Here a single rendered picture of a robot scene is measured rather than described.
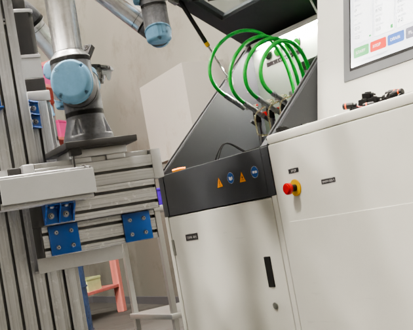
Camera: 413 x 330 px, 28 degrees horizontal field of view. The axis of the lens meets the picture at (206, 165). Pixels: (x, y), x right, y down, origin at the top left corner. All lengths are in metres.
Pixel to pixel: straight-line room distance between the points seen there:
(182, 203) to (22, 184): 0.95
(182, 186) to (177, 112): 3.67
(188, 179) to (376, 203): 0.93
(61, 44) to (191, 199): 0.89
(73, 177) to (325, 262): 0.78
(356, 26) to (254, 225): 0.72
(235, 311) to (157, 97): 4.30
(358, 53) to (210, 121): 0.87
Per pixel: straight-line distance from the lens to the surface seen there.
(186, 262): 3.10
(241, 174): 2.74
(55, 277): 2.58
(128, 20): 2.54
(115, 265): 8.52
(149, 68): 8.05
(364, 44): 2.66
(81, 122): 2.46
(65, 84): 2.34
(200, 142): 3.27
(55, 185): 2.27
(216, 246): 2.92
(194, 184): 2.98
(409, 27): 2.53
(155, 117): 7.11
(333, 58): 2.76
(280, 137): 2.56
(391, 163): 2.24
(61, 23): 2.40
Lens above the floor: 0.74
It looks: 4 degrees up
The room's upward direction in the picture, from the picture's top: 10 degrees counter-clockwise
